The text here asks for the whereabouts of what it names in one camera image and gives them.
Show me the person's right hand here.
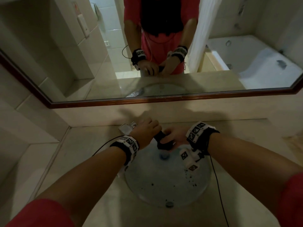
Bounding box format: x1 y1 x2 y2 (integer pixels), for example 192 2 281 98
160 126 191 149

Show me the person's left hand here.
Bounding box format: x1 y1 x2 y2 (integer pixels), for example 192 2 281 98
129 117 163 150

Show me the black cloth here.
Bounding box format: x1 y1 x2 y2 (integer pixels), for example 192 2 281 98
153 131 175 151

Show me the person's left forearm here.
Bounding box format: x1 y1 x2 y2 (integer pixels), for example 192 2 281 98
35 146 127 227

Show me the person's right forearm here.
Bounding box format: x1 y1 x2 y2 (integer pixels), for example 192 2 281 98
208 132 303 218

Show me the white oval sink basin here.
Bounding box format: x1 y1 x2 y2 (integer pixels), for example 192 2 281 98
124 137 212 209

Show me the chrome faucet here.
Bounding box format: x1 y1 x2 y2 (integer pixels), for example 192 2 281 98
118 121 138 136

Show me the black wristband with white markers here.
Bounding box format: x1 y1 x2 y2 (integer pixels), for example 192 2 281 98
186 121 221 156
110 135 140 166

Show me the wood framed mirror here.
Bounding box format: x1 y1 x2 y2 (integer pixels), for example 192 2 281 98
0 0 303 109

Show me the beige stone tub ledge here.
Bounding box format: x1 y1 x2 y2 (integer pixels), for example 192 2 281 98
283 130 303 166

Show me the red shirt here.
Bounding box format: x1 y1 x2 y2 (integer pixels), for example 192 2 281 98
4 172 303 227

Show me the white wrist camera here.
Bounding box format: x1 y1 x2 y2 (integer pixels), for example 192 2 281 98
179 148 205 172
117 163 129 179

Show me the black cable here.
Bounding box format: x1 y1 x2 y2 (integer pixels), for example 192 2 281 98
209 155 230 227
91 135 125 157

